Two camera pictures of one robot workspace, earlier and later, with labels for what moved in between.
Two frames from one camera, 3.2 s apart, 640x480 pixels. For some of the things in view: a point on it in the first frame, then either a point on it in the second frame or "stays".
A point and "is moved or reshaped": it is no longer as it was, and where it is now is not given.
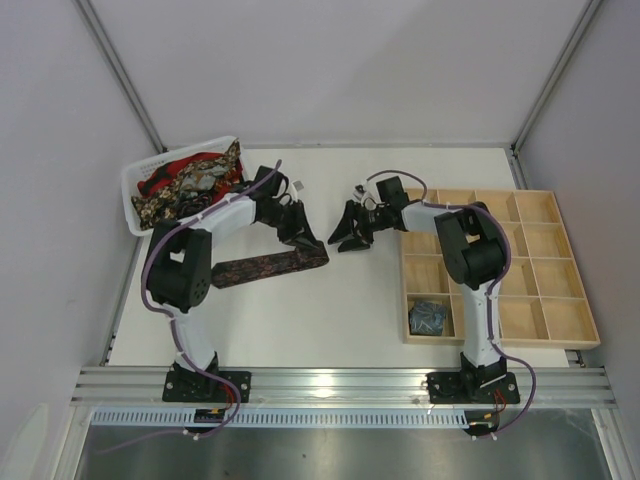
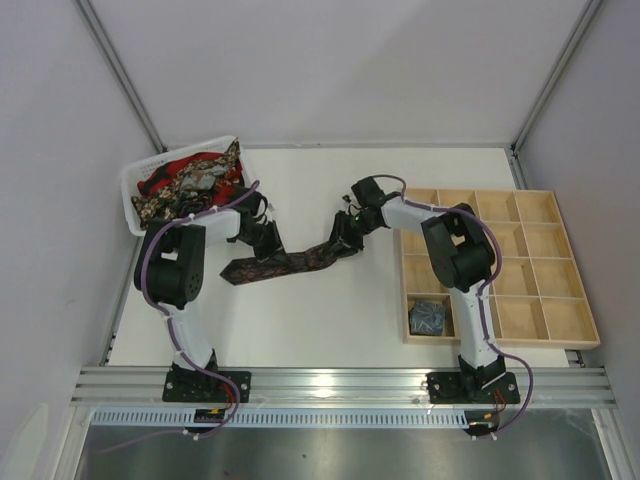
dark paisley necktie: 303,258 is moved or reshaped
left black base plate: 195,386 stays
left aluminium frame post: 112,56 stays
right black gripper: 360,221 stays
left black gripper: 292,220 to 268,242
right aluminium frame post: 514,152 stays
